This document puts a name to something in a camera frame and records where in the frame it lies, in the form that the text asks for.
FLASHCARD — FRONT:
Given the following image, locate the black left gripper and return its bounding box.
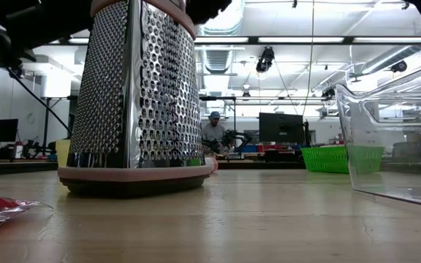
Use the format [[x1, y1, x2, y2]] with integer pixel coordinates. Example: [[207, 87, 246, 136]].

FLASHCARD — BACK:
[[185, 0, 233, 26]]

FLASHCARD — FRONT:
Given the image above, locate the pink and grey toaster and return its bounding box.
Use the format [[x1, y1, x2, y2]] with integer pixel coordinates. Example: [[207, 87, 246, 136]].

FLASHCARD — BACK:
[[57, 0, 214, 199]]

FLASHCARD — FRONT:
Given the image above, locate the clear plastic container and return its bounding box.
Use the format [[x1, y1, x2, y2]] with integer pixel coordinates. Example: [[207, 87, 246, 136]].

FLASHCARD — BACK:
[[334, 60, 421, 211]]

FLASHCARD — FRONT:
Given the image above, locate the yellow translucent plastic bin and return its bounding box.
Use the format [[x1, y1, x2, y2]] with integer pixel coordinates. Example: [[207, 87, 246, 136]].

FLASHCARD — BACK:
[[55, 138, 72, 169]]

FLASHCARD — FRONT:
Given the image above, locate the person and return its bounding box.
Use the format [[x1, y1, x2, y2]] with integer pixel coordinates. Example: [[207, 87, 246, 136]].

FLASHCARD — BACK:
[[201, 111, 230, 154]]

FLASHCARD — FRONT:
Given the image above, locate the black computer monitor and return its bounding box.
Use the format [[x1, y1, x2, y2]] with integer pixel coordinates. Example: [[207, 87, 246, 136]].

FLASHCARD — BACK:
[[258, 112, 306, 145], [0, 118, 20, 143]]

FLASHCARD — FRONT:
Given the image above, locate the green plastic basket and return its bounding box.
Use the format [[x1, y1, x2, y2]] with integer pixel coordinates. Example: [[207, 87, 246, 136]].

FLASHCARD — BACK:
[[300, 145, 386, 175]]

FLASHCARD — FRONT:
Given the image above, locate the black ceiling dome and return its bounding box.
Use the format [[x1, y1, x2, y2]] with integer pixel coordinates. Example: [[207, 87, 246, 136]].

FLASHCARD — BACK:
[[391, 60, 409, 74]]

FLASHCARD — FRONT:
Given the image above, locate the white bottle red label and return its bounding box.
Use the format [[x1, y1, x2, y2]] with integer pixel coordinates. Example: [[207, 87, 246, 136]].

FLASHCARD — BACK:
[[12, 140, 24, 160]]

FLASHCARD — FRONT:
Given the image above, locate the dark background workbench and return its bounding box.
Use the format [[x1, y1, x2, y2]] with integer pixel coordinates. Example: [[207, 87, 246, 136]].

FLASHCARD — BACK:
[[0, 157, 58, 177]]

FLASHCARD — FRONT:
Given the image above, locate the silver ventilation duct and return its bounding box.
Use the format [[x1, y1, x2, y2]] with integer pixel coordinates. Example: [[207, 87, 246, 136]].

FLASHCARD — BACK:
[[195, 0, 246, 74]]

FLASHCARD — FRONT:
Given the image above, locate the black ceiling-hung camera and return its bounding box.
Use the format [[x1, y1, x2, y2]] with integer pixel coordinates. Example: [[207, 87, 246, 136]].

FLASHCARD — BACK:
[[255, 46, 276, 73]]

